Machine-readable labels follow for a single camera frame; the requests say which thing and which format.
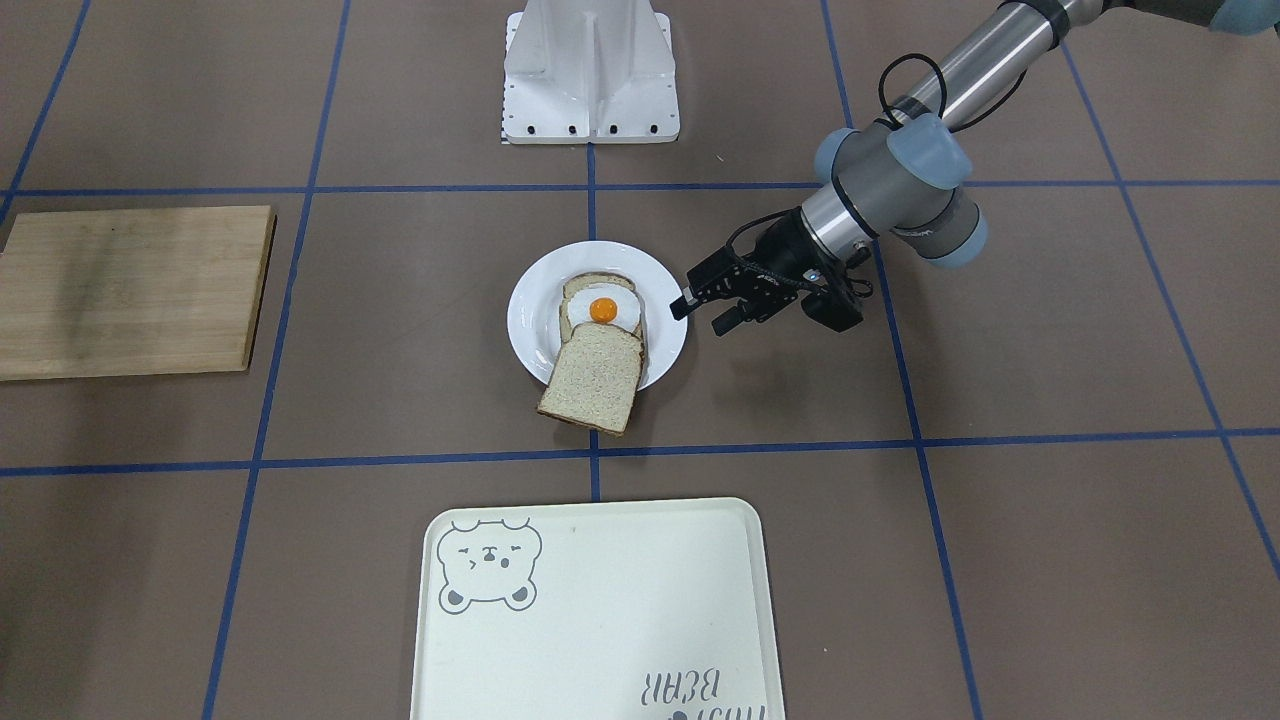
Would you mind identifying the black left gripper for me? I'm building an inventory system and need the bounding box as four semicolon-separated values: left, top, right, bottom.
669;206;826;337

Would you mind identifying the bread slice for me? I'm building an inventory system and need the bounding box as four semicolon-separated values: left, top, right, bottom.
558;273;645;345
536;323;645;436

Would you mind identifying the white round plate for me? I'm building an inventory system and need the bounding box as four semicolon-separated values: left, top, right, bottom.
507;240;689;389

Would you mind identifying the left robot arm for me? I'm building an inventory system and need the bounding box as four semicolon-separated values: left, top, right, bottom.
664;1;1114;336

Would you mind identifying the bread slice under egg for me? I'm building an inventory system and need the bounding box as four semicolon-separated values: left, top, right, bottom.
558;273;645;345

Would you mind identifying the fried egg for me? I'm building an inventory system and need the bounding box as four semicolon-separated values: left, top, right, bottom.
564;283;643;333

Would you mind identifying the cream bear tray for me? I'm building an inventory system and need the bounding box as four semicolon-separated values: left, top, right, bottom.
410;497;786;719

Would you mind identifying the wooden cutting board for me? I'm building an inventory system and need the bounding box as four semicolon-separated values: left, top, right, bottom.
1;205;276;380

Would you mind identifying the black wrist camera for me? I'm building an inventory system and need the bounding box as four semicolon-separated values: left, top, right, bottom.
801;266;864;333

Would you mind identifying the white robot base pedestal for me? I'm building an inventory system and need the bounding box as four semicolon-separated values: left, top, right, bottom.
500;1;681;145

